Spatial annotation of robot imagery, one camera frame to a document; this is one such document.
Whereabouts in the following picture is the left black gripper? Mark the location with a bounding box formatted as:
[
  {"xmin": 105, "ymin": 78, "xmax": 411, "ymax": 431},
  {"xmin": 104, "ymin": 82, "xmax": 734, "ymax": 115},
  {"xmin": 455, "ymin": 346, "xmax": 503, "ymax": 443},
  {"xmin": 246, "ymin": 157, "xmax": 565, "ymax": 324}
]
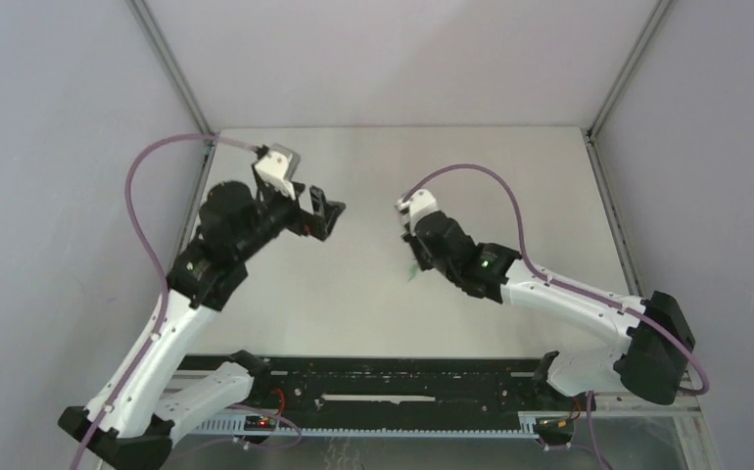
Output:
[{"xmin": 236, "ymin": 177, "xmax": 344, "ymax": 259}]

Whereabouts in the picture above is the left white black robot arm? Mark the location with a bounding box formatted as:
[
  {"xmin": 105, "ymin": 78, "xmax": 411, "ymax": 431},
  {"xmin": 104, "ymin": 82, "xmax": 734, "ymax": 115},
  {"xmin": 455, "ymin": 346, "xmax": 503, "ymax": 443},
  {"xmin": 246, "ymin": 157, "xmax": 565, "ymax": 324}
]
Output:
[{"xmin": 58, "ymin": 181, "xmax": 346, "ymax": 469}]

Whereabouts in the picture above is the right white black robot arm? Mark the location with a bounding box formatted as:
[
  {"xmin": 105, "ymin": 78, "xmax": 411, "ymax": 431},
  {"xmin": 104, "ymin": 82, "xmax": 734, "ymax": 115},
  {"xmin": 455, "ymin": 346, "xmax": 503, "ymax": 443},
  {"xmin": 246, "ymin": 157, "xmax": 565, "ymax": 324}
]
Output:
[{"xmin": 400, "ymin": 210, "xmax": 695, "ymax": 409}]

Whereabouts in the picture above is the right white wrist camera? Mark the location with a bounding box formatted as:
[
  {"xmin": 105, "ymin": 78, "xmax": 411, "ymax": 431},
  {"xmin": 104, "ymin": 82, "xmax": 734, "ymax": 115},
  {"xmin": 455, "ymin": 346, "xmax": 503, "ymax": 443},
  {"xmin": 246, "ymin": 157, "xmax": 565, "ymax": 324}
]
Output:
[{"xmin": 395, "ymin": 189, "xmax": 439, "ymax": 233}]

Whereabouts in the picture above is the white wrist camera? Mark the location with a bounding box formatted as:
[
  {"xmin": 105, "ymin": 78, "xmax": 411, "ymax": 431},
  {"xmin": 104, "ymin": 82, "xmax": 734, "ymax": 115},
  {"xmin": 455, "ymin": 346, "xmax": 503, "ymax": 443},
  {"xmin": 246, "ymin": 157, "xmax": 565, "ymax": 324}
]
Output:
[
  {"xmin": 395, "ymin": 189, "xmax": 439, "ymax": 233},
  {"xmin": 252, "ymin": 144, "xmax": 302, "ymax": 201}
]

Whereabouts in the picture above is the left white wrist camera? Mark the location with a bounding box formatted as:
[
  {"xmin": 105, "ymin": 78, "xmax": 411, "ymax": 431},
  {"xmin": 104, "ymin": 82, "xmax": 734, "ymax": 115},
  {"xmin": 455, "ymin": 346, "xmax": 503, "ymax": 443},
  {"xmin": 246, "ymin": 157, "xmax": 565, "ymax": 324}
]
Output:
[{"xmin": 252, "ymin": 144, "xmax": 302, "ymax": 201}]

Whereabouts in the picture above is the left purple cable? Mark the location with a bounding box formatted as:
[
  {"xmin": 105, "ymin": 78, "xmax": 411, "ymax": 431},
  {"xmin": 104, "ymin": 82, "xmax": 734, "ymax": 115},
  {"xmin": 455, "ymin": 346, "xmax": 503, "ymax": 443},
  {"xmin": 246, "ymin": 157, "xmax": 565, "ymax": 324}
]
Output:
[{"xmin": 68, "ymin": 133, "xmax": 262, "ymax": 470}]

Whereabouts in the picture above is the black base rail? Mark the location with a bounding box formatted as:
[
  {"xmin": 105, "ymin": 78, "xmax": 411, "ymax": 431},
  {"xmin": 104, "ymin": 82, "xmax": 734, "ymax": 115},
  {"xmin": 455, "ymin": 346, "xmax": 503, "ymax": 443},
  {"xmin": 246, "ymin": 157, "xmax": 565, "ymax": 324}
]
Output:
[{"xmin": 175, "ymin": 353, "xmax": 597, "ymax": 432}]

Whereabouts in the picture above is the white slotted cable duct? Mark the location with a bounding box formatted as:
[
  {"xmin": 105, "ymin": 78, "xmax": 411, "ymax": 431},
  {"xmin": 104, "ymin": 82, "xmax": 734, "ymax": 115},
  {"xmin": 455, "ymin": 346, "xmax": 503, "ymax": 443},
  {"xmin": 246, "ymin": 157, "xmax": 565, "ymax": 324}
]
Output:
[{"xmin": 190, "ymin": 413, "xmax": 538, "ymax": 439}]

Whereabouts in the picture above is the left aluminium frame post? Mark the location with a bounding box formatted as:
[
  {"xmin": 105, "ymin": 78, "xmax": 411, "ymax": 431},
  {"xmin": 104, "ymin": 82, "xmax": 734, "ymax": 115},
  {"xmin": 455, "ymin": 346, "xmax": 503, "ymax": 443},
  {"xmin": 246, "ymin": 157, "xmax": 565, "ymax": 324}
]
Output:
[{"xmin": 125, "ymin": 0, "xmax": 213, "ymax": 134}]

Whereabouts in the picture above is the aluminium frame post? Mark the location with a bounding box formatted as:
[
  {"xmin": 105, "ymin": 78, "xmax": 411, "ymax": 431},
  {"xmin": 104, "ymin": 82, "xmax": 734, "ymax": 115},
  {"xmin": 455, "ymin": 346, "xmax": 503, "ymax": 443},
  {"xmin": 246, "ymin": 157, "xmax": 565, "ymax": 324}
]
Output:
[
  {"xmin": 125, "ymin": 0, "xmax": 213, "ymax": 134},
  {"xmin": 586, "ymin": 0, "xmax": 676, "ymax": 141}
]

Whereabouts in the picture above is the right aluminium frame post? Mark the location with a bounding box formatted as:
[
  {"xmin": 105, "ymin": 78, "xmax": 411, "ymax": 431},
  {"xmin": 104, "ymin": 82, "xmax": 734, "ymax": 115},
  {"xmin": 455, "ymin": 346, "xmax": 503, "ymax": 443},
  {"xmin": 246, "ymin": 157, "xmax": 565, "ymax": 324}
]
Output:
[{"xmin": 586, "ymin": 0, "xmax": 676, "ymax": 141}]

